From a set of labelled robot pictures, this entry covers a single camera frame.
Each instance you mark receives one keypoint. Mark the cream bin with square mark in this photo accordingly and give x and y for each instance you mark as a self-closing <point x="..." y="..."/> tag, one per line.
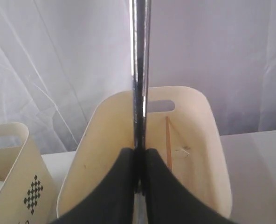
<point x="27" y="190"/>

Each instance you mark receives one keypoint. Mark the cream bin with triangle mark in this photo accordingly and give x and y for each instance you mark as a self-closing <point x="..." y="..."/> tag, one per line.
<point x="198" y="160"/>

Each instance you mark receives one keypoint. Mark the stainless steel spoon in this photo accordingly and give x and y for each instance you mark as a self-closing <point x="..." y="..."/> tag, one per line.
<point x="140" y="16"/>

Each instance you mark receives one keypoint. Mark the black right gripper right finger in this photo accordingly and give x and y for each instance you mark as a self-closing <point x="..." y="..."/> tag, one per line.
<point x="169" y="202"/>

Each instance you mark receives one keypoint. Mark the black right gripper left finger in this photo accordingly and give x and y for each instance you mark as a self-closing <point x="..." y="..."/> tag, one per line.
<point x="112" y="201"/>

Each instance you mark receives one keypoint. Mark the wooden chopstick apart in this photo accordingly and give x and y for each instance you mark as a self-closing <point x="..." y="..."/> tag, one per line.
<point x="168" y="145"/>

